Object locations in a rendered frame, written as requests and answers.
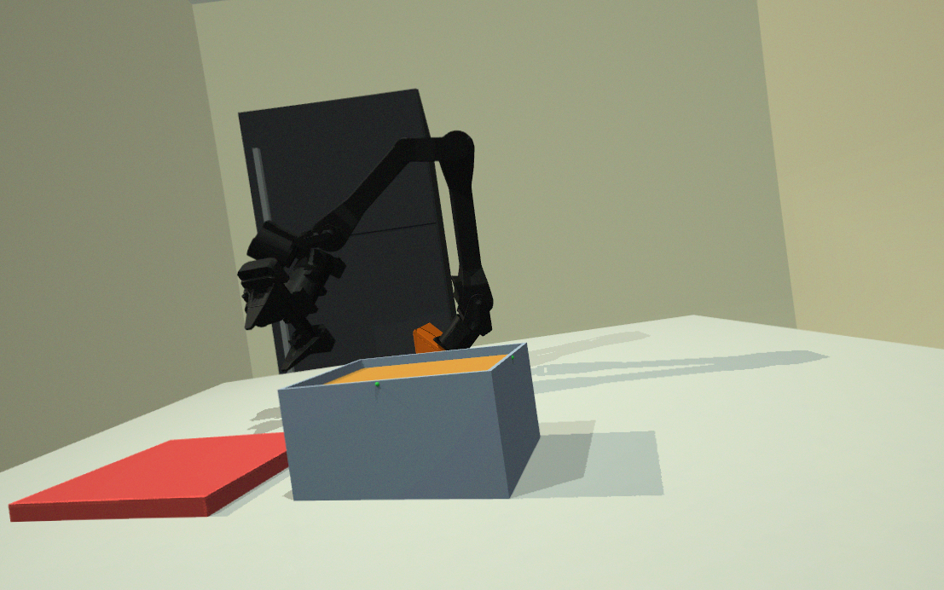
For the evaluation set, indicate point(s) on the red lid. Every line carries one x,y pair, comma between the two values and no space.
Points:
192,477

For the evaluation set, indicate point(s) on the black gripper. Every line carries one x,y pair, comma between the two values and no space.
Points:
263,281

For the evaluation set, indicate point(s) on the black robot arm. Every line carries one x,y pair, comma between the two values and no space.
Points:
455,154

